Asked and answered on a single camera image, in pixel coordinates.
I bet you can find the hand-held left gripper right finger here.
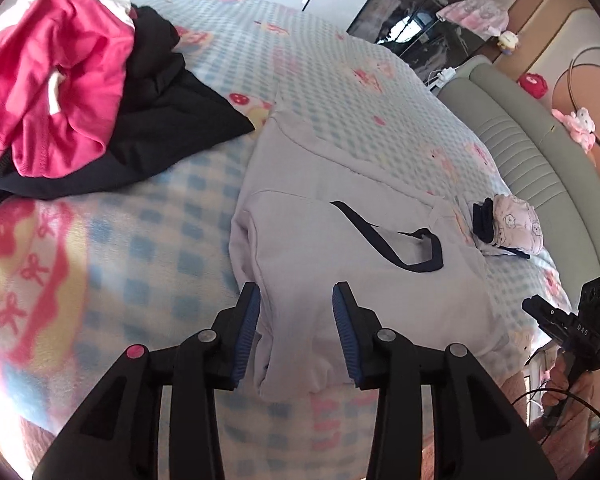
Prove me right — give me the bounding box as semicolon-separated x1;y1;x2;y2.
332;281;556;480

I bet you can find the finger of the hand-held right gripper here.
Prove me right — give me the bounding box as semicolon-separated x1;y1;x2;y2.
521;297;578;346

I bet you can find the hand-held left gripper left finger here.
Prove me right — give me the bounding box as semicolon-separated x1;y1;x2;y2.
32;281;261;480

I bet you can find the white shirt navy trim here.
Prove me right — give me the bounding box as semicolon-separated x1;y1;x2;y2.
228;92;511;401

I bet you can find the person's right hand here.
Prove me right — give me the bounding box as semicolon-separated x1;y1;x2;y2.
542;360;596;423

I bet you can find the white folded garment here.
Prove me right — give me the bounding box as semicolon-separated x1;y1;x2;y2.
480;242;531;261

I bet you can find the pink printed folded garment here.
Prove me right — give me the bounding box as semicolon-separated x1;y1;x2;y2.
492;195;545;256

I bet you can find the navy folded garment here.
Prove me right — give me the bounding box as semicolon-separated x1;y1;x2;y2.
472;199;498;247

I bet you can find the grey padded headboard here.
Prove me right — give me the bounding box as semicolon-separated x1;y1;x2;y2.
437;57;600;286

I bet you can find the pink white plush toy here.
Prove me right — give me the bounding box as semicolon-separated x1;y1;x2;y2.
552;107;598;153

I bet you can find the red plush toy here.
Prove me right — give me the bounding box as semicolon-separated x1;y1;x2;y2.
519;72;548;98

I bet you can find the black garment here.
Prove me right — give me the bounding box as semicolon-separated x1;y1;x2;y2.
0;5;257;201

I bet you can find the thin black hoop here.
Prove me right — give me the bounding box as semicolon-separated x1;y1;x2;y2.
569;46;600;153

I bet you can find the small yellow white plush toy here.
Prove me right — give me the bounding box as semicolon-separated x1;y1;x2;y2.
497;30;522;55

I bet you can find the printed checked blanket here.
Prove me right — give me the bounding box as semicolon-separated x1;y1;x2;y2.
0;0;576;480

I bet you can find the pink printed cloth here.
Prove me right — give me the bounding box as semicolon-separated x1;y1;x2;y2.
436;0;511;38

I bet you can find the hot pink garment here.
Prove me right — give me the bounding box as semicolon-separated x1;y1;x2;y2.
0;0;136;178

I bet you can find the pale crumpled garment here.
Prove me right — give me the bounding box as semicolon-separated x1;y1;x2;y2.
32;0;136;28

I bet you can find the black cable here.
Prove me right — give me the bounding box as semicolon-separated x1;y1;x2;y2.
510;385;600;448

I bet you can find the white charger with cable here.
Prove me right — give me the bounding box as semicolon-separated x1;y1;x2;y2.
427;67;458;88

